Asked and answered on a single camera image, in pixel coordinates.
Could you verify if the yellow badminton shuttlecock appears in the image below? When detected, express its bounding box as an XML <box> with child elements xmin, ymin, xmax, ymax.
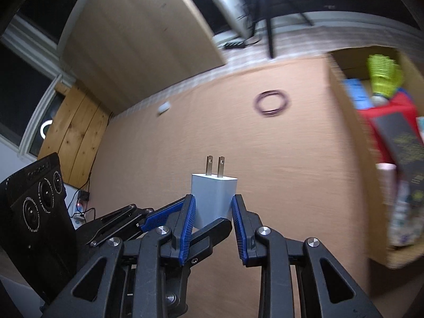
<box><xmin>367</xmin><ymin>54</ymin><xmax>403</xmax><ymax>107</ymax></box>

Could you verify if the pine wood board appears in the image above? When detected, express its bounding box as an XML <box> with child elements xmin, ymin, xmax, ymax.
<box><xmin>37</xmin><ymin>83</ymin><xmax>111</xmax><ymax>188</ymax></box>

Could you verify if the brown cardboard box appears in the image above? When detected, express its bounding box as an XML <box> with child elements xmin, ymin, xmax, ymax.
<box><xmin>326</xmin><ymin>45</ymin><xmax>423</xmax><ymax>269</ymax></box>

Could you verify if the black power strip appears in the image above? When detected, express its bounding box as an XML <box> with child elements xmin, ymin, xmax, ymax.
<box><xmin>223</xmin><ymin>41</ymin><xmax>246</xmax><ymax>50</ymax></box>

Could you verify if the light blue phone stand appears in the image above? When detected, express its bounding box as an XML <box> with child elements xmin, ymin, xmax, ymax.
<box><xmin>343</xmin><ymin>78</ymin><xmax>374</xmax><ymax>110</ymax></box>

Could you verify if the purple wire coil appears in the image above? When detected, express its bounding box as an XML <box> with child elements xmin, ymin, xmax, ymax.
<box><xmin>254</xmin><ymin>89</ymin><xmax>290</xmax><ymax>117</ymax></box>

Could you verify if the small pink bottle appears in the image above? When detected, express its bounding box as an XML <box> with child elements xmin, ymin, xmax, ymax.
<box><xmin>376</xmin><ymin>163</ymin><xmax>398</xmax><ymax>206</ymax></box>

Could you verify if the white power plug adapter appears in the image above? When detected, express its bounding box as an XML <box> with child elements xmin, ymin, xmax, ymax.
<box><xmin>191</xmin><ymin>155</ymin><xmax>238</xmax><ymax>230</ymax></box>

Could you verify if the light wood cabinet panel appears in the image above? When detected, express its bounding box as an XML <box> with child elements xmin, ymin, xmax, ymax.
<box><xmin>58</xmin><ymin>0</ymin><xmax>226</xmax><ymax>114</ymax></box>

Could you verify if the small white eraser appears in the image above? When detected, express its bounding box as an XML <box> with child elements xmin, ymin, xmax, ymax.
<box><xmin>157</xmin><ymin>101</ymin><xmax>171</xmax><ymax>115</ymax></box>

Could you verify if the black card booklet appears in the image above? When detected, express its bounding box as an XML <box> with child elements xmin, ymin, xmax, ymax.
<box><xmin>371</xmin><ymin>112</ymin><xmax>423</xmax><ymax>202</ymax></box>

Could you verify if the white blue tube bottle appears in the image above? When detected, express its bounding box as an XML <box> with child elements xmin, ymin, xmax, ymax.
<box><xmin>388</xmin><ymin>180</ymin><xmax>423</xmax><ymax>247</ymax></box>

